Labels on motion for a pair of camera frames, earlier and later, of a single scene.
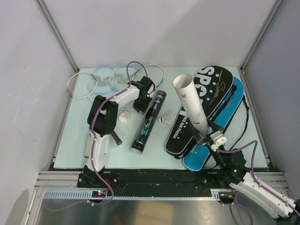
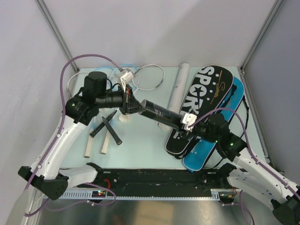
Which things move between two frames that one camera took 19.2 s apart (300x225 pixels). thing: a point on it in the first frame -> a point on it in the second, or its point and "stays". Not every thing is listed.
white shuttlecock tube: x=185 y=86 -> x=179 y=88
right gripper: x=213 y=132 -> x=188 y=133
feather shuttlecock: x=167 y=119 -> x=164 y=126
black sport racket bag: x=214 y=83 stays
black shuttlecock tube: x=146 y=128 -> x=161 y=115
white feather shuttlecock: x=124 y=117 stays
